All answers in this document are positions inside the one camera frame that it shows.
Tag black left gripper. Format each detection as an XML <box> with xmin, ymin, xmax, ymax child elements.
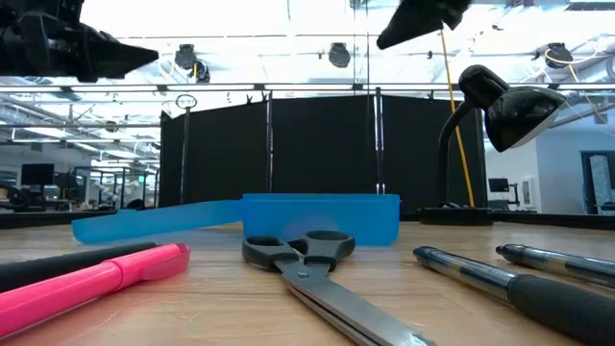
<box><xmin>0</xmin><ymin>0</ymin><xmax>160</xmax><ymax>84</ymax></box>

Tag black marker pen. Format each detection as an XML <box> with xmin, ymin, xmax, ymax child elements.
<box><xmin>0</xmin><ymin>240</ymin><xmax>160</xmax><ymax>293</ymax></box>

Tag pink highlighter pen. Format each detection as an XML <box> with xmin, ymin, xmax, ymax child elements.
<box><xmin>0</xmin><ymin>242</ymin><xmax>192</xmax><ymax>340</ymax></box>

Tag clear pen with black grip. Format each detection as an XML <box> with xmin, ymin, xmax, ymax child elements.
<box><xmin>495</xmin><ymin>243</ymin><xmax>615</xmax><ymax>289</ymax></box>
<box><xmin>412</xmin><ymin>245</ymin><xmax>615</xmax><ymax>346</ymax></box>

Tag grey-handled steel scissors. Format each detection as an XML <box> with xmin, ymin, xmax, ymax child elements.
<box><xmin>241</xmin><ymin>229</ymin><xmax>438</xmax><ymax>346</ymax></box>

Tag blue plastic hinged supply box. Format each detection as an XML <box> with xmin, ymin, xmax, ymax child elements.
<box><xmin>71</xmin><ymin>192</ymin><xmax>402</xmax><ymax>247</ymax></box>

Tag black ceiling-hung device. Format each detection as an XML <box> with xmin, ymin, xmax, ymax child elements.
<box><xmin>545</xmin><ymin>41</ymin><xmax>574</xmax><ymax>68</ymax></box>
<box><xmin>174</xmin><ymin>43</ymin><xmax>198</xmax><ymax>71</ymax></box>
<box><xmin>328</xmin><ymin>41</ymin><xmax>352</xmax><ymax>69</ymax></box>

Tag silver metal pole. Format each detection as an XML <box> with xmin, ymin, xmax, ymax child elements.
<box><xmin>373</xmin><ymin>87</ymin><xmax>386</xmax><ymax>195</ymax></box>

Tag black gooseneck desk lamp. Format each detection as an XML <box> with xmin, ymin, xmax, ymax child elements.
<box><xmin>417</xmin><ymin>63</ymin><xmax>568</xmax><ymax>227</ymax></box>

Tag black computer monitor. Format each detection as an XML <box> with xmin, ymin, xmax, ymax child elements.
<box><xmin>20</xmin><ymin>162</ymin><xmax>56</xmax><ymax>187</ymax></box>

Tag black folding partition screen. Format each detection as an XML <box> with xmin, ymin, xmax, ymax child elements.
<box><xmin>160</xmin><ymin>93</ymin><xmax>487</xmax><ymax>215</ymax></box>

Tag black stand with ring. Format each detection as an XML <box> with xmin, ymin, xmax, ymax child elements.
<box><xmin>175</xmin><ymin>93</ymin><xmax>198</xmax><ymax>203</ymax></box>

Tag yellow cable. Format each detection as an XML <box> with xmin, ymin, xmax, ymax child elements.
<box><xmin>439</xmin><ymin>28</ymin><xmax>477</xmax><ymax>209</ymax></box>

